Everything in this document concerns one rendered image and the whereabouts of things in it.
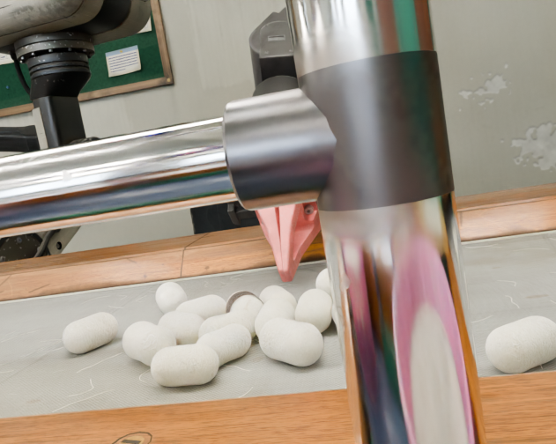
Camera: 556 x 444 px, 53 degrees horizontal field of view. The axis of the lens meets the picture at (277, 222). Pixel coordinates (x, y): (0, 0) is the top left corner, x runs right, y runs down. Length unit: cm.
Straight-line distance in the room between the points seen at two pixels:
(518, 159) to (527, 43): 46
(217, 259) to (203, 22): 206
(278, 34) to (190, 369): 36
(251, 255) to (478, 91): 201
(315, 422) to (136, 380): 15
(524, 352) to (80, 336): 24
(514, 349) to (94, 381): 20
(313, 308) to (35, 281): 36
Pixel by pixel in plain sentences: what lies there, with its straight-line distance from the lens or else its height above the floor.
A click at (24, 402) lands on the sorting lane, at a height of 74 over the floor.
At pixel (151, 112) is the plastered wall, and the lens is 255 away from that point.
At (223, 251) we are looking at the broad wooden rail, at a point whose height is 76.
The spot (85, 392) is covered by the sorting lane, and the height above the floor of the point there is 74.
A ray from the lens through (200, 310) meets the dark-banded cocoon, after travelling 34.
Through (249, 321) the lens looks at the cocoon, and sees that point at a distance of 30.
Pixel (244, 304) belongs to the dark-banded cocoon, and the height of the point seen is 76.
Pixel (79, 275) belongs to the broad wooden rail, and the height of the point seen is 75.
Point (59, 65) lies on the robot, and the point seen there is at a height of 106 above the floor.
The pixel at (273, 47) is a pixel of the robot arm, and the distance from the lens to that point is 53.
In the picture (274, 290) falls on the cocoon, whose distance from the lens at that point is 33.
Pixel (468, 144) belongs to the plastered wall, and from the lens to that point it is 243.
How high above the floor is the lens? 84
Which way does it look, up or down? 7 degrees down
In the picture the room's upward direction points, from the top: 10 degrees counter-clockwise
